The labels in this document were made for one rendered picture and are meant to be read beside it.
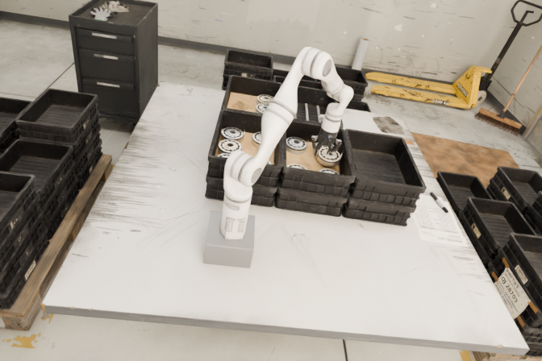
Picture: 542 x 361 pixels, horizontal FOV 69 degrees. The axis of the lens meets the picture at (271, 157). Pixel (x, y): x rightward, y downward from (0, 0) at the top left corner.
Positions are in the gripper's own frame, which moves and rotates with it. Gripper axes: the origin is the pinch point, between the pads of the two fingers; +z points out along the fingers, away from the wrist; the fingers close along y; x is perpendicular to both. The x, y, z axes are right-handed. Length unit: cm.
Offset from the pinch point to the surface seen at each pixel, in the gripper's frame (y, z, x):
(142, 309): -59, 18, -75
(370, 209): 22.3, 10.9, -19.8
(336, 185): 4.8, 1.0, -19.8
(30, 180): -127, 29, -13
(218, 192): -43.0, 13.8, -20.0
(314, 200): -2.2, 10.3, -19.9
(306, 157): -5.7, 5.5, 3.6
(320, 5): 26, 16, 327
